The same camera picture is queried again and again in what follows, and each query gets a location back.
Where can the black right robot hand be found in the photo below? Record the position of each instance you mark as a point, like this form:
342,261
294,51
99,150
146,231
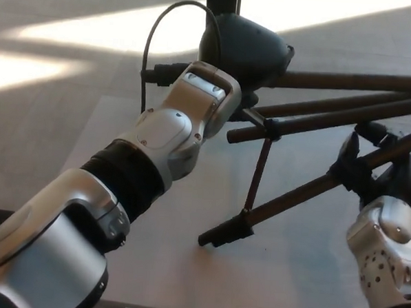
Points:
405,181

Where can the bronze tripod with black fittings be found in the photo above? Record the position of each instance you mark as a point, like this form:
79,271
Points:
332,105

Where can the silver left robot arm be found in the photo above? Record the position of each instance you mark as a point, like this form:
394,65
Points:
85,206

